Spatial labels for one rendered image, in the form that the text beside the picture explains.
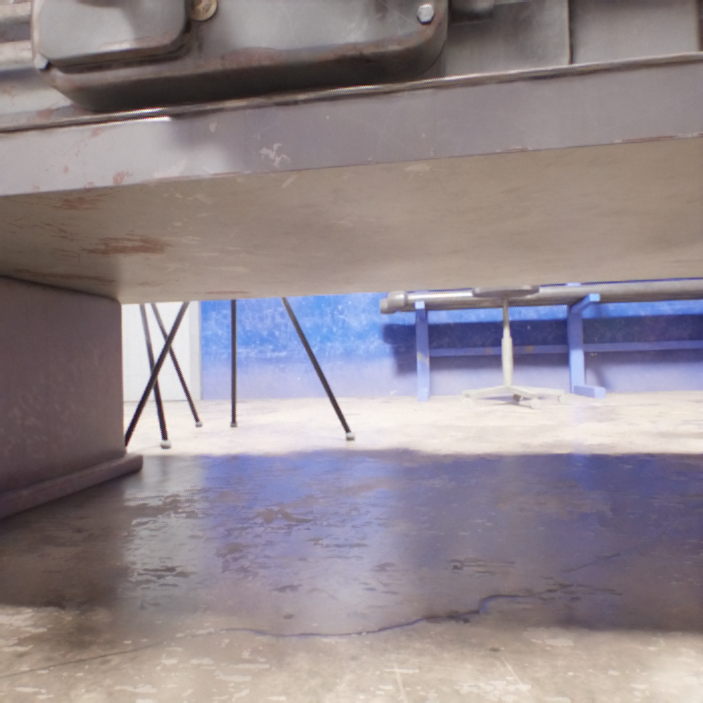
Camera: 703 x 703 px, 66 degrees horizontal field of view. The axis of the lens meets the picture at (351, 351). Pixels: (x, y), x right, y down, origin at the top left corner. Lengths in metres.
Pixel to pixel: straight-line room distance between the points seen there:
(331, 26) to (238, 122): 0.12
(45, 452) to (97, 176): 0.69
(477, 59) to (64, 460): 0.98
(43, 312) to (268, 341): 2.99
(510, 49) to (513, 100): 0.22
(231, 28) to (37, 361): 0.74
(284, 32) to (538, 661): 0.56
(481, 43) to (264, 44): 0.27
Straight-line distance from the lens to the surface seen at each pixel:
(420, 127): 0.50
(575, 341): 3.84
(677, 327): 4.18
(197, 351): 4.18
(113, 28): 0.61
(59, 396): 1.18
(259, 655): 0.50
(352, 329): 3.91
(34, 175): 0.61
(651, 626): 0.58
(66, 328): 1.20
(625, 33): 0.76
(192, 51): 0.58
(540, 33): 0.74
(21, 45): 0.80
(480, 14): 0.65
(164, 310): 4.32
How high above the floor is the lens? 0.23
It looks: 1 degrees up
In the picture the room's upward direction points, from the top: 2 degrees counter-clockwise
